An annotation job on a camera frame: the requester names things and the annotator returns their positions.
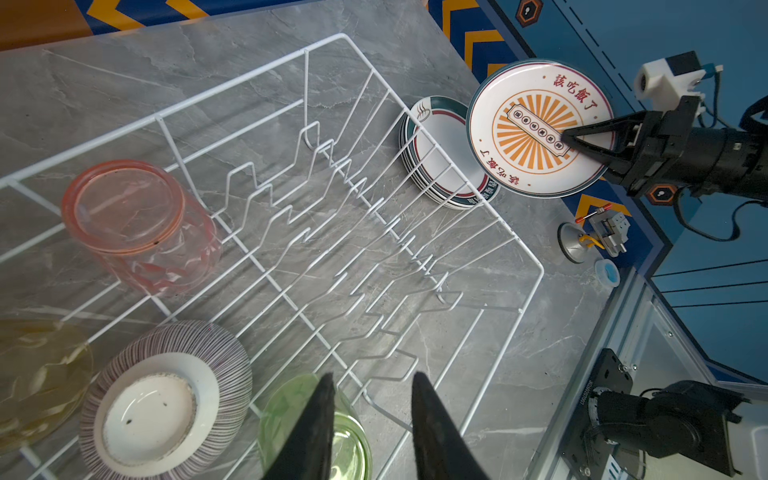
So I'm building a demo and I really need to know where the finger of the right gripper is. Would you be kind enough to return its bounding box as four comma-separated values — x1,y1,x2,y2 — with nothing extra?
570,143,630,174
561,111,647,147

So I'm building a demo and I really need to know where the white wire dish rack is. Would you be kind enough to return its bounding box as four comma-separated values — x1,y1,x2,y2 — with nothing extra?
1,34,544,479

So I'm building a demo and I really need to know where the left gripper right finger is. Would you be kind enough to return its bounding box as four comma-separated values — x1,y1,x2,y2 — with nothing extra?
411,372,488,480

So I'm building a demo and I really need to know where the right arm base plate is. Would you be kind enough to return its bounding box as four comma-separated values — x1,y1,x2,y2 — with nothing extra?
560,348,633,479

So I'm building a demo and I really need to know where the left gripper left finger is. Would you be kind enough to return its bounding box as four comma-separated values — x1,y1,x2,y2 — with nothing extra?
260,373,336,479

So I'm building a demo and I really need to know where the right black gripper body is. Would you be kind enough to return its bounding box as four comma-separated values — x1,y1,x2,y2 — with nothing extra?
602,95,701,195

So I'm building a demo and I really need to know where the ribbed white bowl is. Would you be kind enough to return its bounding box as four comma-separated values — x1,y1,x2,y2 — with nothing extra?
79,321,252,479

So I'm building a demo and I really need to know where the green glass cup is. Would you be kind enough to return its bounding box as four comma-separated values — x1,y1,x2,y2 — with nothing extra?
259,373,373,479

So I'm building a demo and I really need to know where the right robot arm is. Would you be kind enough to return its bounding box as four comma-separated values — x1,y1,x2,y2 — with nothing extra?
561,96,767,201

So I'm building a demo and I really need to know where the pink glass cup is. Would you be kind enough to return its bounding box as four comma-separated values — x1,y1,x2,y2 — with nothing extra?
61,160,222,296

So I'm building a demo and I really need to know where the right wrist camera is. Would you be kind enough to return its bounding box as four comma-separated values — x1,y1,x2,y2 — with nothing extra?
633,51,724,114

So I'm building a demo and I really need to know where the yellow glass cup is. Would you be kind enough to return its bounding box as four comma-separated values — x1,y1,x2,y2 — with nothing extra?
1,319,94,454

